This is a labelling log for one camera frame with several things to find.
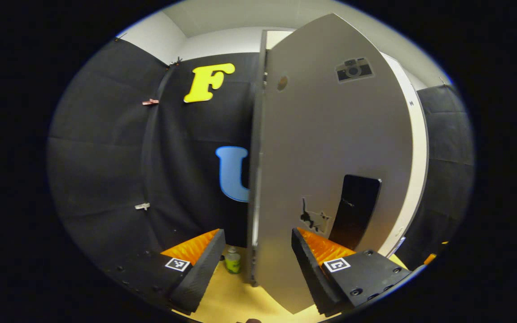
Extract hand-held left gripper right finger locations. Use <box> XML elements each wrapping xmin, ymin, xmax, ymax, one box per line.
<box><xmin>291</xmin><ymin>227</ymin><xmax>414</xmax><ymax>317</ymax></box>

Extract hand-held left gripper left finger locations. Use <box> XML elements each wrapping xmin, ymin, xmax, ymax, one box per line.
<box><xmin>106</xmin><ymin>229</ymin><xmax>226</xmax><ymax>314</ymax></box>

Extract white cabinet door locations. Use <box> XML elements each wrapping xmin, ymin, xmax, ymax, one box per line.
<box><xmin>252</xmin><ymin>13</ymin><xmax>414</xmax><ymax>314</ymax></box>
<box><xmin>377</xmin><ymin>52</ymin><xmax>429</xmax><ymax>258</ymax></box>

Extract white shoe cabinet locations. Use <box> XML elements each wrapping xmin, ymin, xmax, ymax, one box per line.
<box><xmin>246</xmin><ymin>28</ymin><xmax>429</xmax><ymax>288</ymax></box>

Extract small green bottle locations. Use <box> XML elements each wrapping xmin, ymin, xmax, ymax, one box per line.
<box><xmin>225</xmin><ymin>246</ymin><xmax>242</xmax><ymax>275</ymax></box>

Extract black backdrop cloth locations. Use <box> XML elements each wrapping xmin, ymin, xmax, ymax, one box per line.
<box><xmin>47</xmin><ymin>38</ymin><xmax>474</xmax><ymax>270</ymax></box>

